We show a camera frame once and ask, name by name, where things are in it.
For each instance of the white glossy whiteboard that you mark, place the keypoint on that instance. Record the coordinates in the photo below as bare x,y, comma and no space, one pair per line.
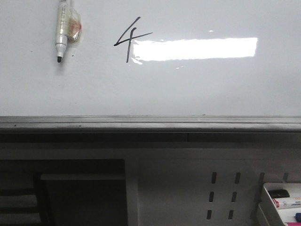
153,57

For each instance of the pink highlighter marker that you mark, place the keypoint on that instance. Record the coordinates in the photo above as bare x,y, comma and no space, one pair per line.
293,223

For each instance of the grey aluminium marker ledge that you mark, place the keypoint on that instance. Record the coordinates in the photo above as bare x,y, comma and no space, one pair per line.
91,124

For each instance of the white slotted metal panel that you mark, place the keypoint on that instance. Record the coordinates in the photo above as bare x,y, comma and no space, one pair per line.
203,187

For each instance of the red capped white marker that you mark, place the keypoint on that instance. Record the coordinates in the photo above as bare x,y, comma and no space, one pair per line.
287,203

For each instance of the white taped whiteboard marker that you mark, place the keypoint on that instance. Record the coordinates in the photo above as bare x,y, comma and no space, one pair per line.
68,27

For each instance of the blue capped white marker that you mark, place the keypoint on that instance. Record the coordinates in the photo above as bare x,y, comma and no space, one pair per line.
298,217

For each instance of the black capped marker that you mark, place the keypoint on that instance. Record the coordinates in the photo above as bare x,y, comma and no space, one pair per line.
278,193

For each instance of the white wire marker tray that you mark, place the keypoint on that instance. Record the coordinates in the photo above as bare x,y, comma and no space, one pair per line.
280,211

